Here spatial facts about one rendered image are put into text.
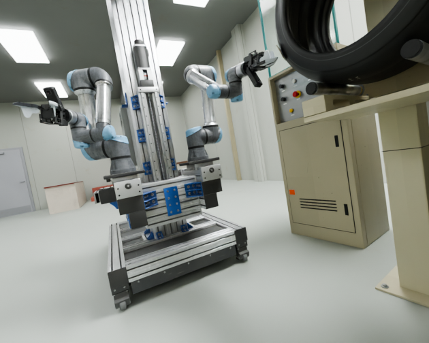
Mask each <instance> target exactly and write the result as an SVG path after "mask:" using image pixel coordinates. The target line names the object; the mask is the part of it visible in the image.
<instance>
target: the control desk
mask: <svg viewBox="0 0 429 343"><path fill-rule="evenodd" d="M309 82H317V81H314V80H311V79H308V78H306V77H304V76H303V75H301V74H300V73H298V72H297V71H296V70H295V69H294V68H292V67H289V68H287V69H285V70H283V71H282V72H280V73H278V74H276V75H274V76H272V77H271V78H268V85H269V89H270V98H271V103H272V111H273V116H274V124H275V129H276V137H277V142H278V147H279V155H280V160H281V168H282V173H283V182H284V186H285V195H286V200H287V208H288V213H289V222H290V226H291V232H292V233H295V234H298V235H304V236H308V237H311V238H317V239H320V240H326V241H329V242H335V243H339V244H344V245H348V246H354V247H357V248H363V249H365V248H366V247H367V246H369V245H370V244H372V243H373V242H374V241H375V240H377V239H378V238H379V237H381V236H382V235H383V234H384V233H386V232H387V231H389V230H390V225H389V219H388V213H387V204H386V198H385V188H384V182H383V172H382V166H381V156H380V150H379V141H378V135H377V124H376V118H375V114H371V115H367V116H362V117H359V118H353V119H347V120H331V121H323V122H307V123H304V114H303V109H302V102H303V101H307V100H309V99H312V98H315V97H318V96H320V95H308V94H307V93H306V85H307V84H308V83H309ZM289 190H294V191H295V195H290V194H289Z"/></svg>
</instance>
